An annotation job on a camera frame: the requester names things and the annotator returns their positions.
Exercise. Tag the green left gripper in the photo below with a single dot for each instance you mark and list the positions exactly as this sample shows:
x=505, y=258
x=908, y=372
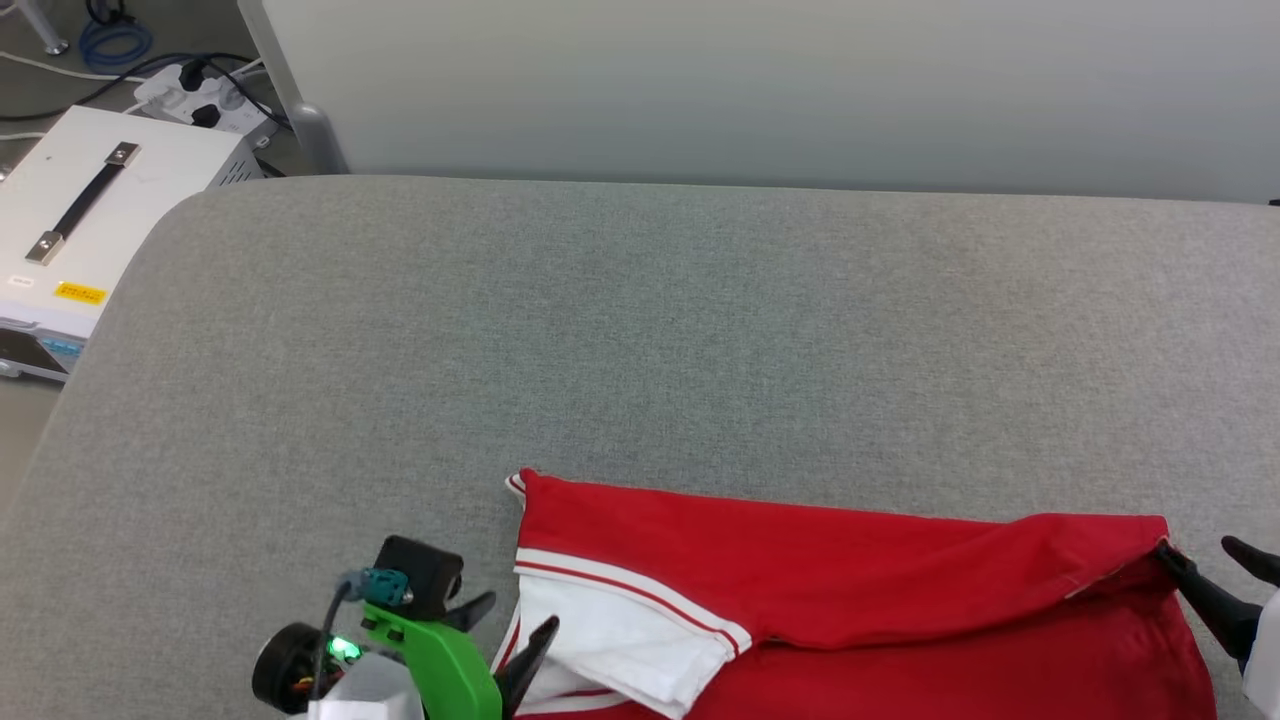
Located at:
x=450, y=675

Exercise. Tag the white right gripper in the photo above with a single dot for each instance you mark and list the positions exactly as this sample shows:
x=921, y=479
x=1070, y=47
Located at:
x=1268, y=650

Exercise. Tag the red and white shirt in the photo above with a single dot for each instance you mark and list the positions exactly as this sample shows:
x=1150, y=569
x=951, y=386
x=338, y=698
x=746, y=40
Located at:
x=850, y=580

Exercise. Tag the black round left gripper motor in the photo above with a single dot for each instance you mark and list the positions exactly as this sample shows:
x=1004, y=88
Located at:
x=285, y=670

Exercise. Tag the yellow box label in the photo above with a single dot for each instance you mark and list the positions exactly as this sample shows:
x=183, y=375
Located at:
x=80, y=293

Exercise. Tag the white equipment box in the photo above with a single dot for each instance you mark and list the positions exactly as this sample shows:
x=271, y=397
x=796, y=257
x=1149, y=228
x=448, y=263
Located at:
x=150, y=190

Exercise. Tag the white power strip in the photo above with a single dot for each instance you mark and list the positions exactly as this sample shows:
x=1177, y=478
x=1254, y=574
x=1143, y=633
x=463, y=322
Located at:
x=215, y=100

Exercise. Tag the grey metal furniture leg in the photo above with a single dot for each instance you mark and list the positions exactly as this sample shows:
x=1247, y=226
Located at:
x=45, y=30

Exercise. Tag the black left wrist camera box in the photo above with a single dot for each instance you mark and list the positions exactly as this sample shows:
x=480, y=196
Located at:
x=425, y=575

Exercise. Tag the teal left camera connector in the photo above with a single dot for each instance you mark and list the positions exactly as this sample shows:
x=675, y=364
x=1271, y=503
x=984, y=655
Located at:
x=385, y=586

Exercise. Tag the white partition with grey post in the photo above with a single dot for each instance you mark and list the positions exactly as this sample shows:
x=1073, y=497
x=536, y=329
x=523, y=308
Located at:
x=750, y=90

